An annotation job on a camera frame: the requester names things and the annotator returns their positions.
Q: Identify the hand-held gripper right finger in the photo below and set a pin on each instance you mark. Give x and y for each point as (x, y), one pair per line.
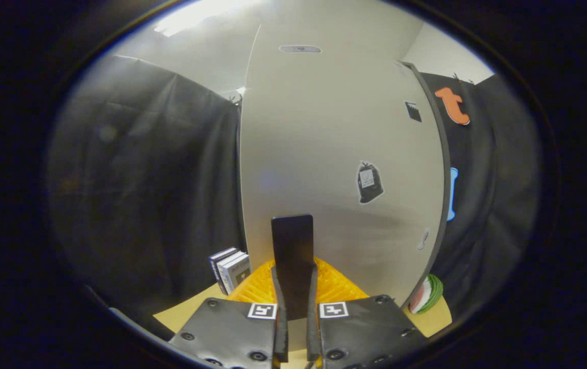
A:
(313, 338)

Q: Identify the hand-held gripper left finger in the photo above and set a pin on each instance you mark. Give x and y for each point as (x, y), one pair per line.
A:
(280, 333)

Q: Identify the white shoe cabinet door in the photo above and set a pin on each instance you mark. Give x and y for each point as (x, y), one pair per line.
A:
(324, 143)

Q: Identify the dark grey shoe cabinet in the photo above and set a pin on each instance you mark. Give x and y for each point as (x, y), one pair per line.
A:
(444, 169)

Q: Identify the watermelon slice toy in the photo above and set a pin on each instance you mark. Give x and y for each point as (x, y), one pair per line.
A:
(426, 296)

